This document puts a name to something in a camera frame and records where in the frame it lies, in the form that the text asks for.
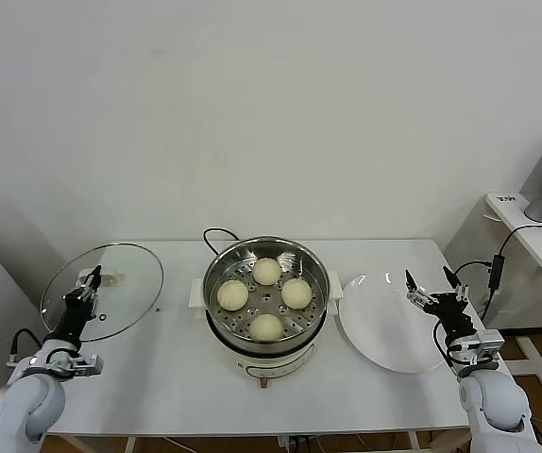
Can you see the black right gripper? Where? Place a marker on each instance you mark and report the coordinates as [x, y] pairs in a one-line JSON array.
[[452, 313]]

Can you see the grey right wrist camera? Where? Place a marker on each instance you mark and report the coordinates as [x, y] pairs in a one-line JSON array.
[[488, 342]]

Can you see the white side desk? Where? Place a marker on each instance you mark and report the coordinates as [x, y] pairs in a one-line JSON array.
[[526, 245]]

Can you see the white electric cooker base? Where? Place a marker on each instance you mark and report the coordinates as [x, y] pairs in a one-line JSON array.
[[276, 365]]

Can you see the white table leg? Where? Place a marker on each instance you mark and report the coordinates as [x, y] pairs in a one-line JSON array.
[[130, 446], [415, 443]]

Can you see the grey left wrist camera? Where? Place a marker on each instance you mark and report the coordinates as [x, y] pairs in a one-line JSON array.
[[87, 365]]

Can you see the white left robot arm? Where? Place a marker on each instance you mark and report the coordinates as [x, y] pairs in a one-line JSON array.
[[30, 401]]

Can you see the stainless steel steamer basket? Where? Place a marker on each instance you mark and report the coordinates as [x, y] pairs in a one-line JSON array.
[[197, 292]]

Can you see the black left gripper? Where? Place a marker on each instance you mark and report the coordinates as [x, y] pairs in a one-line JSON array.
[[70, 321]]

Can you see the white steamed baozi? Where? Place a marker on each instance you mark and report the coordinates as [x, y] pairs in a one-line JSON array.
[[232, 296], [266, 271], [265, 327], [297, 292]]

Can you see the white power strip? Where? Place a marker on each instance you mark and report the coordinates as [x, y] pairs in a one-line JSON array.
[[284, 442]]

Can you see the white round plate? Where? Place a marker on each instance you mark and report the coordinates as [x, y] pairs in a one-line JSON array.
[[375, 325]]

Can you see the grey cylinder speaker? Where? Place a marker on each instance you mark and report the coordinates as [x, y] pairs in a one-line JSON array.
[[539, 209]]

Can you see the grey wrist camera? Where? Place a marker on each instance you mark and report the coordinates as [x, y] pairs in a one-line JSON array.
[[488, 342], [87, 365]]

